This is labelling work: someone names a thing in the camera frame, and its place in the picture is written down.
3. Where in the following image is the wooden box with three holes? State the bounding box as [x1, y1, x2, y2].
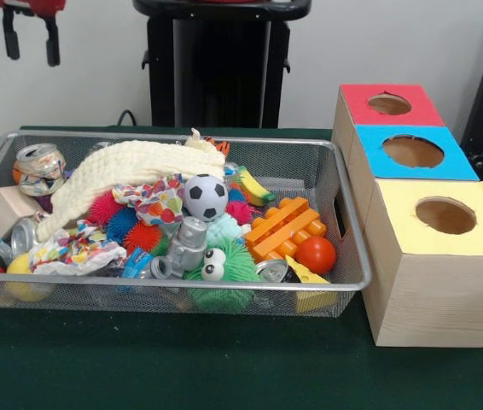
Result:
[331, 83, 483, 349]

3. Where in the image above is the black and white soccer ball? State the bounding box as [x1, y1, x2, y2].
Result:
[183, 174, 230, 222]

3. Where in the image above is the crushed silver can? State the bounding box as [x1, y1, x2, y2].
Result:
[13, 143, 67, 197]

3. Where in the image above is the orange plastic building block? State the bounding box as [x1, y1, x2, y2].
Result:
[244, 197, 328, 262]

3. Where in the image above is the cream waffle cloth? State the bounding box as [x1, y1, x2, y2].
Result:
[37, 128, 227, 243]

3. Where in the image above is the yellow cheese wedge toy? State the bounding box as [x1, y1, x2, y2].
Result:
[284, 255, 338, 313]

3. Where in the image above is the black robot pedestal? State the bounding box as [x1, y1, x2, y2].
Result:
[133, 0, 312, 129]

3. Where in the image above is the red ball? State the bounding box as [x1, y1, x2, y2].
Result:
[295, 237, 337, 275]

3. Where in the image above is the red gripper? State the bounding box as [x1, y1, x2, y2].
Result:
[0, 0, 66, 67]

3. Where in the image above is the plain wooden block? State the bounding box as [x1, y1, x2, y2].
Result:
[0, 186, 44, 240]

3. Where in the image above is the green fuzzy toy with eyes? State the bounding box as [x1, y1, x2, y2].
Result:
[183, 238, 261, 313]

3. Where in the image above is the wire mesh bin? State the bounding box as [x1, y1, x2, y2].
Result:
[0, 130, 373, 319]

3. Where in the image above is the black cable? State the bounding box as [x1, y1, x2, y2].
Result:
[117, 108, 140, 128]

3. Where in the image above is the grey robot toy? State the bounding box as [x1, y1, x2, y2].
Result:
[150, 216, 212, 281]

